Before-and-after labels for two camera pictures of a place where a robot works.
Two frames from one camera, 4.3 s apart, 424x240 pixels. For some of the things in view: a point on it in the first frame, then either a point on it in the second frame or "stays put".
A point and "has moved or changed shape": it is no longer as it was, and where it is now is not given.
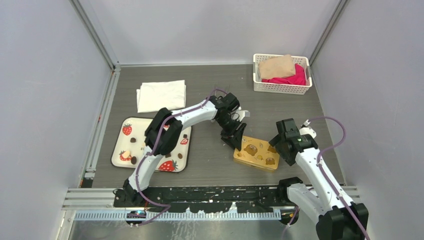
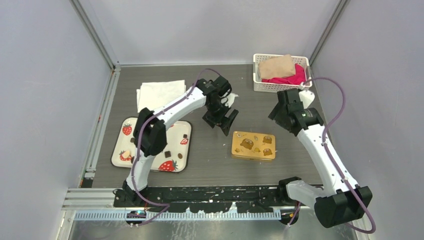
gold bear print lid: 258,152 has moved or changed shape
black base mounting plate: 207,199 stays put
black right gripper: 277,142 to 276,115
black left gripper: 234,136 to 212,120
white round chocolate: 126,154 stays put
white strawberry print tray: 129,145 stays put
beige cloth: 277,67 stays put
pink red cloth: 298,78 stays put
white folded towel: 153,96 stays put
